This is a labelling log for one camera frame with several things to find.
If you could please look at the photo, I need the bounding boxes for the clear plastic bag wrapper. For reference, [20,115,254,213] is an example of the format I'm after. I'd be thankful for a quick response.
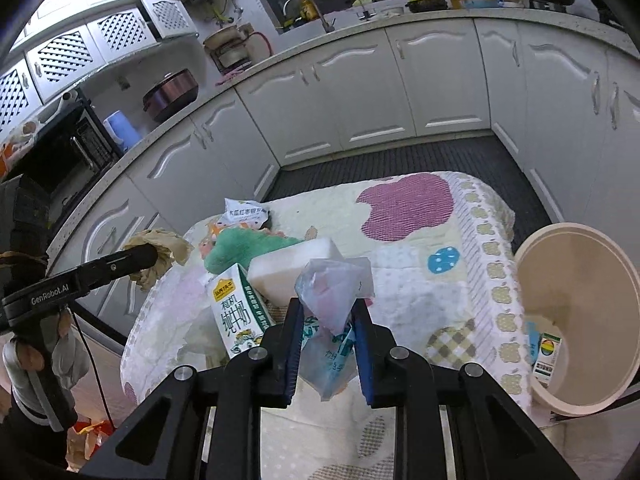
[295,257,375,402]

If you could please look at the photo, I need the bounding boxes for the white snack wrapper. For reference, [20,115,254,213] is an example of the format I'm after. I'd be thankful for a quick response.
[217,198,269,230]

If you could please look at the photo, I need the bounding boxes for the black microwave oven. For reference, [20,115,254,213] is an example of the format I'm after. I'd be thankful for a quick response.
[9,100,122,231]

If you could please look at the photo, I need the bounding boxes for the beige round trash bin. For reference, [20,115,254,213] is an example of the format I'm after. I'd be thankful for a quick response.
[515,222,639,417]

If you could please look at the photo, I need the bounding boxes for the brown paper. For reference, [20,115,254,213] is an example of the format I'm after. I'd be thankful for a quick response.
[122,229,194,292]

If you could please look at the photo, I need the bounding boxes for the rainbow medicine box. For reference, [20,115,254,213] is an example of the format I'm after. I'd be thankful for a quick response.
[533,333,563,388]

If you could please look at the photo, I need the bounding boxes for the green fluffy cloth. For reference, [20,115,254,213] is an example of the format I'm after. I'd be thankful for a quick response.
[204,228,302,274]

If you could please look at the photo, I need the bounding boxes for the patterned quilt table cover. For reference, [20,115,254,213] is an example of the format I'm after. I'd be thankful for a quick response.
[119,170,534,480]

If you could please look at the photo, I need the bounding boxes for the blue cup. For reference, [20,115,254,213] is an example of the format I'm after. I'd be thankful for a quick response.
[103,110,142,153]

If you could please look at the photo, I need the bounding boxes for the white foam sponge block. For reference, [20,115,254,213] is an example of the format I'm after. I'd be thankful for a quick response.
[247,237,343,307]

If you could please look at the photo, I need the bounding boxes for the milk carton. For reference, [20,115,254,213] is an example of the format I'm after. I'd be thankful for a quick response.
[205,263,274,359]

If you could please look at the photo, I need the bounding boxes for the black floor mat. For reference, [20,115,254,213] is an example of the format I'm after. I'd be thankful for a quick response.
[266,134,551,249]

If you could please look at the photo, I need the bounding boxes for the yellow lidded pot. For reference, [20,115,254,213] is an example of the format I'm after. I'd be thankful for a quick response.
[405,0,448,13]

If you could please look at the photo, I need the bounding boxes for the kitchen faucet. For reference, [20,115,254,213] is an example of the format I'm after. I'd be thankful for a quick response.
[282,0,335,34]

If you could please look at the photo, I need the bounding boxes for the purple rice cooker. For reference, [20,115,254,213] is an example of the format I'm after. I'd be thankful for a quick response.
[142,68,200,124]

